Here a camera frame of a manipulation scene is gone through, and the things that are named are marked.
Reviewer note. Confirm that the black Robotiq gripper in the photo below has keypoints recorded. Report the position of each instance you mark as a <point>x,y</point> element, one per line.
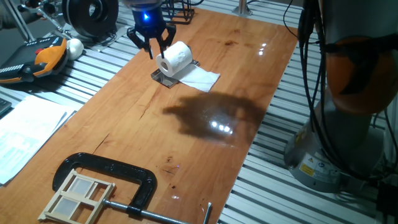
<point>149,21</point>

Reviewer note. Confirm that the white toilet paper roll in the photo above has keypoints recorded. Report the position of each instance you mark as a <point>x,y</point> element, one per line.
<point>177,57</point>

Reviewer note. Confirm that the metal paper roll holder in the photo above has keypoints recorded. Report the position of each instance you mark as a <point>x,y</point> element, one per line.
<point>163,80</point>

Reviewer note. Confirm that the white ball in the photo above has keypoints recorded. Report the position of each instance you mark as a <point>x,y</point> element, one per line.
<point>75,48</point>

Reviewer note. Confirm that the black round spool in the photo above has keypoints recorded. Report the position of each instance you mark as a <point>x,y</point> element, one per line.
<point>74,18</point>

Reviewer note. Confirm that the orange black teach pendant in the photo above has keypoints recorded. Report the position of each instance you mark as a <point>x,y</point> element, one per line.
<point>46,59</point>

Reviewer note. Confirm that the metal tripod stand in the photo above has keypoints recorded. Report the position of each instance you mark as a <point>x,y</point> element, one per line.
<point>18,18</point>

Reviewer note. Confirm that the black C-clamp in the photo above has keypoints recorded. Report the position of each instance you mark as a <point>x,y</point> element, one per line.
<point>109,166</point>

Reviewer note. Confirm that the white printed paper sheets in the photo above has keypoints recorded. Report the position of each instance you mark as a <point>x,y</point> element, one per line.
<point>28,130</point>

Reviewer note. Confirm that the metal base plate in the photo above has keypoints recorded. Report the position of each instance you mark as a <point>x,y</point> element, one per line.
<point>121,32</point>

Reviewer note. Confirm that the metal post with foot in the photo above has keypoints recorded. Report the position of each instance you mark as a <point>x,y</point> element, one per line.
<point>242,9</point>

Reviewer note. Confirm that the small wooden window frame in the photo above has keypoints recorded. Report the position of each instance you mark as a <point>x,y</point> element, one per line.
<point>79,198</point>

